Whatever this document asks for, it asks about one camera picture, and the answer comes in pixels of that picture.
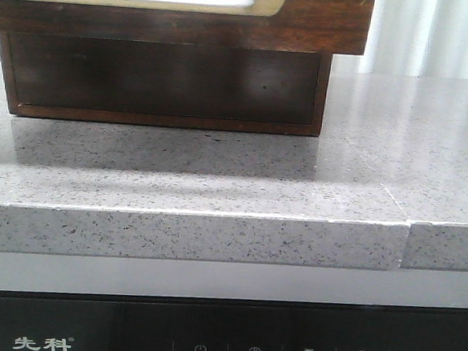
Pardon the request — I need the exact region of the black appliance control panel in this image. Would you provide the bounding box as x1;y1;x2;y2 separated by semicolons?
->
0;291;468;351

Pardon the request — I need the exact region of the dark wooden drawer cabinet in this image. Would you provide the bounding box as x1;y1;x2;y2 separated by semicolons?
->
0;31;332;136

